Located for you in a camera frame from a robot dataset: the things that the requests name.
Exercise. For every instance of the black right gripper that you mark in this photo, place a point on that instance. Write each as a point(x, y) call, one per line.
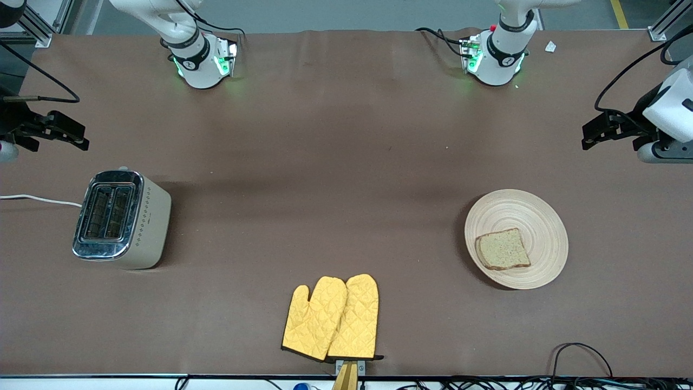
point(16, 120)

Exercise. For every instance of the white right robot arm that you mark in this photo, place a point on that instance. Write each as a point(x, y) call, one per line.
point(200, 65)

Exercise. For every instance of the beige and chrome toaster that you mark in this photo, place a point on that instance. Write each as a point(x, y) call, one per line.
point(124, 216)

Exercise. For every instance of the brown table cloth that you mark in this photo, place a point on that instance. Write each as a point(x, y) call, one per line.
point(346, 135)

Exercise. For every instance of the small white paper scrap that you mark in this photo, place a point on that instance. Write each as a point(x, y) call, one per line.
point(550, 46)

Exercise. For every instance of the brown bread slice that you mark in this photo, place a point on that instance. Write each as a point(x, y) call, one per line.
point(503, 250)

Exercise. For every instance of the round wooden plate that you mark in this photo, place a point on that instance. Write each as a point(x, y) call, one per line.
point(520, 211)

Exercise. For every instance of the yellow quilted oven mitt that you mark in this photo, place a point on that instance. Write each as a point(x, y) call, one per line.
point(311, 319)
point(357, 319)

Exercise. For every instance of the aluminium frame profile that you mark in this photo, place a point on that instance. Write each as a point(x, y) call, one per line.
point(663, 24)
point(38, 27)

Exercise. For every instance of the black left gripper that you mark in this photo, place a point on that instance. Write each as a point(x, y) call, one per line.
point(634, 122)

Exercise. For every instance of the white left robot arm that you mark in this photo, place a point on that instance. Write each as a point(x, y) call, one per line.
point(501, 54)

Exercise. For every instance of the wooden clamp with metal bracket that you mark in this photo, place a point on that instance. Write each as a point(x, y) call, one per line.
point(346, 376)

